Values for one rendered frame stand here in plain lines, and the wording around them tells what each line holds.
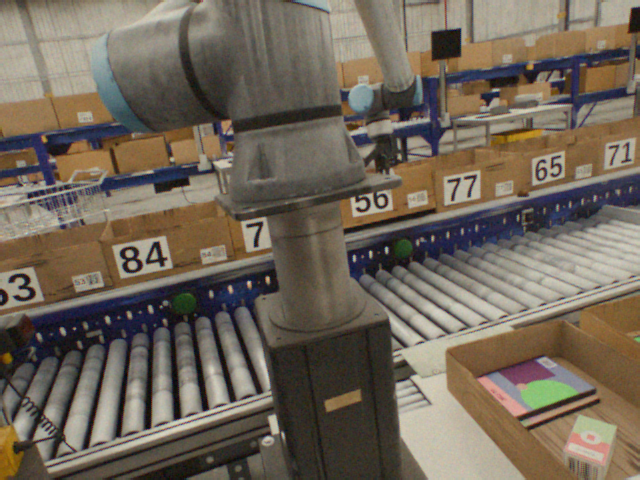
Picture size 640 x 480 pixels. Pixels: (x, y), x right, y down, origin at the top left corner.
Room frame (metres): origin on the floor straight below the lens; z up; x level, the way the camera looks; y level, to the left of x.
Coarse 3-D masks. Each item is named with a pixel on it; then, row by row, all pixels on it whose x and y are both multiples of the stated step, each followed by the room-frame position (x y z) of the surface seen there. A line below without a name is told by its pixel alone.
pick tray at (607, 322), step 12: (624, 300) 0.91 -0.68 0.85; (636, 300) 0.92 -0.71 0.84; (588, 312) 0.90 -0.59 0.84; (600, 312) 0.90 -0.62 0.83; (612, 312) 0.91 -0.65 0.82; (624, 312) 0.91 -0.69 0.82; (636, 312) 0.92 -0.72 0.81; (588, 324) 0.87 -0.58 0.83; (600, 324) 0.84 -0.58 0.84; (612, 324) 0.91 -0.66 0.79; (624, 324) 0.91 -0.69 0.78; (636, 324) 0.92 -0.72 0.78; (600, 336) 0.84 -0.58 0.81; (612, 336) 0.81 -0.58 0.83; (624, 336) 0.78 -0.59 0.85; (624, 348) 0.78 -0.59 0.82; (636, 348) 0.75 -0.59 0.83; (636, 360) 0.75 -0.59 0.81
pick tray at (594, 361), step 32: (448, 352) 0.80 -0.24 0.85; (480, 352) 0.83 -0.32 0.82; (512, 352) 0.85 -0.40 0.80; (544, 352) 0.86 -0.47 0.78; (576, 352) 0.82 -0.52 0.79; (608, 352) 0.75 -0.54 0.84; (448, 384) 0.81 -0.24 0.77; (480, 384) 0.69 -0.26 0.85; (608, 384) 0.74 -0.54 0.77; (480, 416) 0.69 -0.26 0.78; (512, 416) 0.60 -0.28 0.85; (576, 416) 0.68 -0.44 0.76; (608, 416) 0.67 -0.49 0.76; (512, 448) 0.60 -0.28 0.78; (544, 448) 0.53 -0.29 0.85
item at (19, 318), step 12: (0, 324) 0.71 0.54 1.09; (12, 324) 0.71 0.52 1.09; (24, 324) 0.73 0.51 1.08; (0, 336) 0.70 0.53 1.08; (12, 336) 0.70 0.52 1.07; (24, 336) 0.71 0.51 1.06; (0, 348) 0.69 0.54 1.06; (12, 348) 0.70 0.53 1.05; (0, 360) 0.71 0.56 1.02; (0, 372) 0.70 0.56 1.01
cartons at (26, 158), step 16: (528, 48) 11.93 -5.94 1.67; (592, 64) 13.30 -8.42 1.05; (608, 64) 12.99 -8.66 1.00; (448, 96) 11.60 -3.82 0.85; (352, 112) 10.92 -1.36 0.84; (192, 128) 9.91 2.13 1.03; (112, 144) 9.51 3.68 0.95; (0, 160) 8.97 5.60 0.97; (16, 160) 9.04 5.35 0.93; (32, 160) 9.15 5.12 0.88
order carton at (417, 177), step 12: (372, 168) 1.93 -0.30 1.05; (396, 168) 1.95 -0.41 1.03; (408, 168) 1.66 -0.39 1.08; (420, 168) 1.67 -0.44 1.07; (408, 180) 1.65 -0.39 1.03; (420, 180) 1.67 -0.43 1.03; (432, 180) 1.68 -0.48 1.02; (396, 192) 1.64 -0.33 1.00; (408, 192) 1.65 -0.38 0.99; (432, 192) 1.67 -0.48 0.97; (348, 204) 1.58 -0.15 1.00; (396, 204) 1.63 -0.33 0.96; (408, 204) 1.64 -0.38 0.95; (432, 204) 1.67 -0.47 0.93; (348, 216) 1.58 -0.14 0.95; (360, 216) 1.59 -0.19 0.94; (372, 216) 1.60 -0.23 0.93; (384, 216) 1.61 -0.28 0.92; (396, 216) 1.62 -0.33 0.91
